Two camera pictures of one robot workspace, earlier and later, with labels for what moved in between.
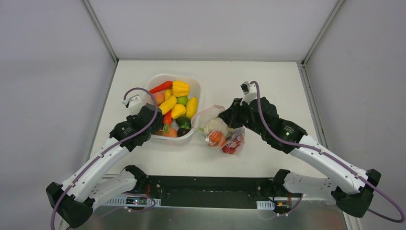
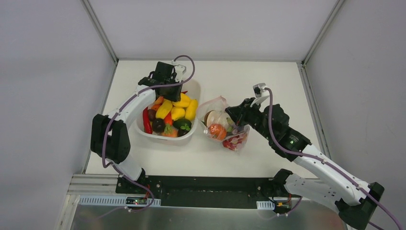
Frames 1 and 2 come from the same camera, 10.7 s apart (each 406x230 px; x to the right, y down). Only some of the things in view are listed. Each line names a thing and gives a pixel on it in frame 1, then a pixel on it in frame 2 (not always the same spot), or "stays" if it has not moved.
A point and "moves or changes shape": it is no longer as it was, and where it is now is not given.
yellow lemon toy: x=178 y=110 stays
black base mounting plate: x=201 y=190 stays
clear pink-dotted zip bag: x=216 y=131 moves or changes shape
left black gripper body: x=155 y=117 to x=171 y=93
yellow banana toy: x=168 y=104 stays
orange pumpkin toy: x=217 y=138 to x=217 y=131
